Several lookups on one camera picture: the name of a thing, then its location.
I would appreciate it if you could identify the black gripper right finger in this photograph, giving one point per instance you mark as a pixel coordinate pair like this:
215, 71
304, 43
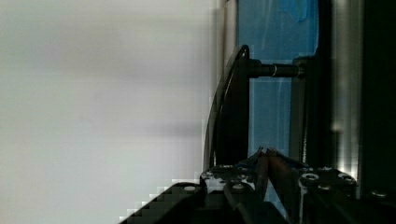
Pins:
292, 178

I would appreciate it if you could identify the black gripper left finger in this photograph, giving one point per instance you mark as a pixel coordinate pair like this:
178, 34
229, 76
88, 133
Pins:
252, 171

